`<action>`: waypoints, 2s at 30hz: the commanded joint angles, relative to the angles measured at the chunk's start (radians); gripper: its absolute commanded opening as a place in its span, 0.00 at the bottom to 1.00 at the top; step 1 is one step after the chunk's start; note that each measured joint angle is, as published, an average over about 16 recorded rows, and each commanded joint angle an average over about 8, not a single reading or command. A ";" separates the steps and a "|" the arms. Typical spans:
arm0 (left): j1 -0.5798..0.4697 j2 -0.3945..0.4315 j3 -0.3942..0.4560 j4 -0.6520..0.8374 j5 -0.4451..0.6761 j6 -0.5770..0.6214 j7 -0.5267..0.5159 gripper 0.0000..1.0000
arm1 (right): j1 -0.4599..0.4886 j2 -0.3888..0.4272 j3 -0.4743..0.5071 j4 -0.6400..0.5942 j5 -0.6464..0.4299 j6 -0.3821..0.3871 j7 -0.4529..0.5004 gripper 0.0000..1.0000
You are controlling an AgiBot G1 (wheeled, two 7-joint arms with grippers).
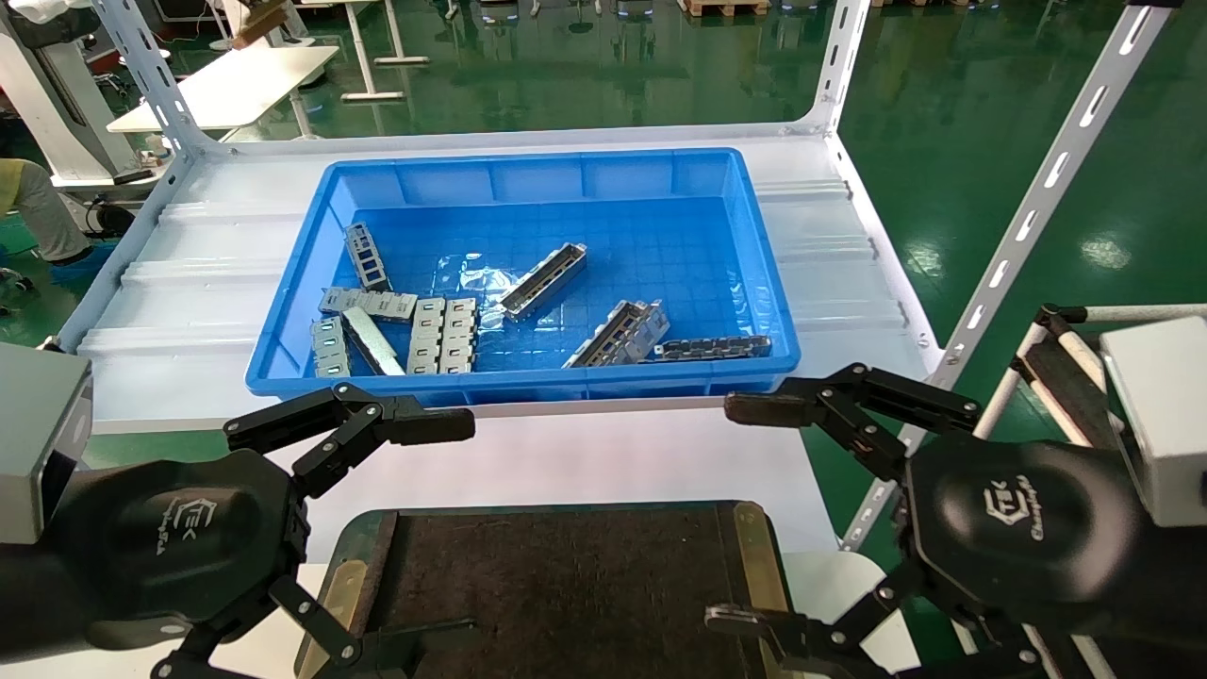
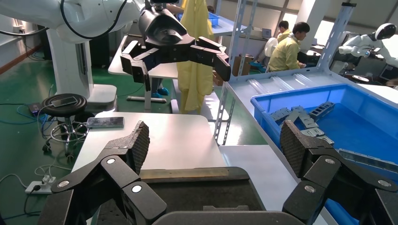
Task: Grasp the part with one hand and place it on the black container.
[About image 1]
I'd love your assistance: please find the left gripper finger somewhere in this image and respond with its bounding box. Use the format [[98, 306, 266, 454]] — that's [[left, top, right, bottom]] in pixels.
[[151, 577, 482, 679], [224, 382, 475, 501]]

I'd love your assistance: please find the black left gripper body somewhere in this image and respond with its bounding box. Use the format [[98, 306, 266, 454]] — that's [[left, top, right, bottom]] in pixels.
[[0, 451, 312, 654]]

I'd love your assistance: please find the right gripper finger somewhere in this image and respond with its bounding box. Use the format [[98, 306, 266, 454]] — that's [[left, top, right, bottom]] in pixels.
[[705, 561, 1038, 679], [724, 363, 982, 482]]

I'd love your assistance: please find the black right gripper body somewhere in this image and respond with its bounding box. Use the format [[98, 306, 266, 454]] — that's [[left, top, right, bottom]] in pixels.
[[903, 437, 1207, 654]]

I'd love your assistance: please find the black container tray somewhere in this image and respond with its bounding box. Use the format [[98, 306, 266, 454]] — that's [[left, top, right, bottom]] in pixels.
[[297, 500, 802, 679]]

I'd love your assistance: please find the dark metal connector cage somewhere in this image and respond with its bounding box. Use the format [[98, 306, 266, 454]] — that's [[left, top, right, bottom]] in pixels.
[[651, 335, 772, 362]]

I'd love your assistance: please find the clear plastic film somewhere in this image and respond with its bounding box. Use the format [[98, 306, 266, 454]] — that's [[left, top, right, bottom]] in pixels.
[[459, 255, 518, 329]]

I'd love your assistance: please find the blue plastic bin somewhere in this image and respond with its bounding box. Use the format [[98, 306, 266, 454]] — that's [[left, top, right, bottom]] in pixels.
[[245, 148, 802, 406]]

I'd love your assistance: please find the white metal shelf rack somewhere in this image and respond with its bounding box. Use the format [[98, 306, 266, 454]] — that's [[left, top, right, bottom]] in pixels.
[[57, 0, 1184, 553]]

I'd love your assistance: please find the person in grey trousers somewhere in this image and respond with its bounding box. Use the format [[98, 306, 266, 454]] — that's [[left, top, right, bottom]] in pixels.
[[0, 158, 119, 284]]

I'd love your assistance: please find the white desk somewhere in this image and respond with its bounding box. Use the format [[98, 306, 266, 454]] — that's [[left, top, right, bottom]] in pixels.
[[107, 45, 340, 133]]

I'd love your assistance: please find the open cardboard box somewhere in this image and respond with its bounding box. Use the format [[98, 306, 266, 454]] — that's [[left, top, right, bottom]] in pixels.
[[231, 0, 289, 50]]

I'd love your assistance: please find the white machine column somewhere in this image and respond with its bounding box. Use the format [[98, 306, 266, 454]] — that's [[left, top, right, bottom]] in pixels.
[[0, 0, 161, 237]]

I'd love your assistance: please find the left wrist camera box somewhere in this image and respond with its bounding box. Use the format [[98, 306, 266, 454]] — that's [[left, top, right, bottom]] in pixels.
[[0, 341, 92, 546]]

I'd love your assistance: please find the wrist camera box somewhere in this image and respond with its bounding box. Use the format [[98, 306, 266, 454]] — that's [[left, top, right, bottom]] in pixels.
[[0, 341, 92, 546], [1099, 316, 1207, 527]]

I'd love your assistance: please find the white pipe frame cart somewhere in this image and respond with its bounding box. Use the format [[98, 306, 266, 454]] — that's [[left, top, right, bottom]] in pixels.
[[943, 302, 1207, 679]]

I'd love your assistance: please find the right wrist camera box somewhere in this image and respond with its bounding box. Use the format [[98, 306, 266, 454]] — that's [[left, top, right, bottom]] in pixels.
[[1099, 316, 1207, 527]]

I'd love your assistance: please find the white desk leg frame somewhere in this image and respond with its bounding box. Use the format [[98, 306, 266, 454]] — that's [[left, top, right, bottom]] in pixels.
[[339, 0, 430, 103]]

